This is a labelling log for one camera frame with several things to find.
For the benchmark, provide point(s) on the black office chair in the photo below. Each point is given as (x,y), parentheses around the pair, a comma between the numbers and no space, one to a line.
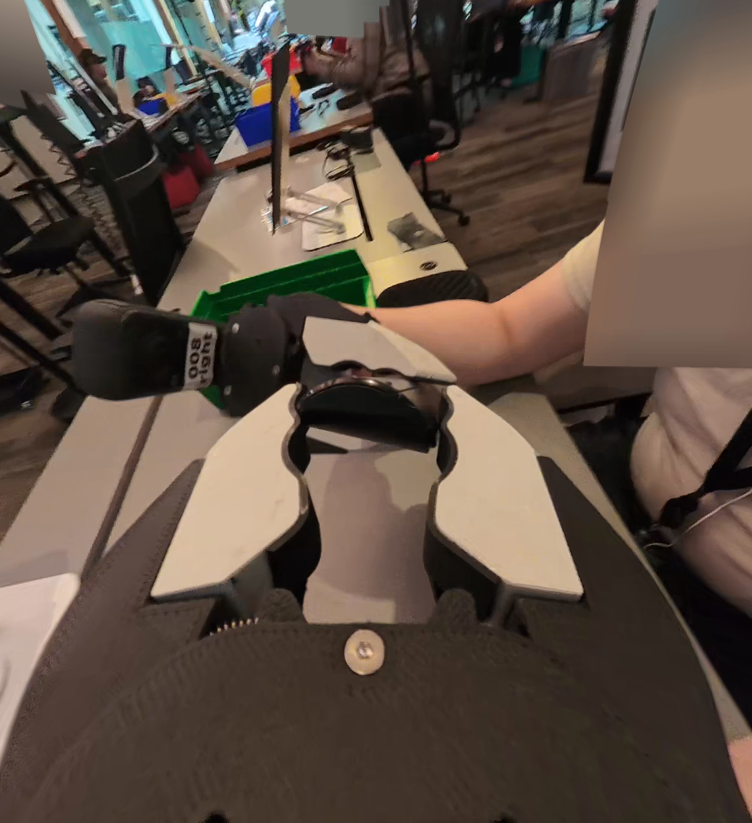
(443,77)
(48,241)

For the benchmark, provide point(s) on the person's beige shirt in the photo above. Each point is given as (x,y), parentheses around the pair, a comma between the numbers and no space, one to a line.
(672,418)

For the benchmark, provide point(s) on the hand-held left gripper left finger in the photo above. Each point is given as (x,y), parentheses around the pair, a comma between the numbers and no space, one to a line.
(241,501)

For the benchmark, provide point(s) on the tilted black monitor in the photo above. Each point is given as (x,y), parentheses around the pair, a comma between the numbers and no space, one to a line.
(279,128)

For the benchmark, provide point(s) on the wooden table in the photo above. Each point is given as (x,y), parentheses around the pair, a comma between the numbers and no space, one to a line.
(315,125)

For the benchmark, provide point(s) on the red pouf stool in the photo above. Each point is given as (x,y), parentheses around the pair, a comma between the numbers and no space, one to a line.
(182,186)
(199,164)

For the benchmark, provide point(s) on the small plastic bag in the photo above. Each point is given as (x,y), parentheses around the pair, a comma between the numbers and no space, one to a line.
(411,230)

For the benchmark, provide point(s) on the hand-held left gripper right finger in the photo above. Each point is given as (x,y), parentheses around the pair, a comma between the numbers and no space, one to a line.
(504,501)

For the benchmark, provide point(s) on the green plastic bin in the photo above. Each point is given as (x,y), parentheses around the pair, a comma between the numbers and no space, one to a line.
(299,280)

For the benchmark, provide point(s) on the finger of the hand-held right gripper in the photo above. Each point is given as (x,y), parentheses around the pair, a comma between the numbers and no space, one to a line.
(363,344)

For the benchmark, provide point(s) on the black computer mouse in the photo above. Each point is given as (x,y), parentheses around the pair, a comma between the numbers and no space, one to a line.
(363,411)

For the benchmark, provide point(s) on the yellow plastic bin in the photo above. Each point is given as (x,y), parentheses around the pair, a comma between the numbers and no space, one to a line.
(261,95)

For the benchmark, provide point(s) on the black trash bin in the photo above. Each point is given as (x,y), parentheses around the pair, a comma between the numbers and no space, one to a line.
(138,218)

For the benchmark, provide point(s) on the blue plastic bin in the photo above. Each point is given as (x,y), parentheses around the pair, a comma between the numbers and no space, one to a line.
(254,125)

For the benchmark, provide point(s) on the red plastic bin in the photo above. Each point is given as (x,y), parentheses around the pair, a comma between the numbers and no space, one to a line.
(270,64)

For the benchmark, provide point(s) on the black desk camera stand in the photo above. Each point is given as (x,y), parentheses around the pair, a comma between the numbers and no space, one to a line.
(358,138)

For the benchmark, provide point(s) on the grey desk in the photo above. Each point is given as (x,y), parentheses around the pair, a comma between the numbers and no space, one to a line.
(241,238)

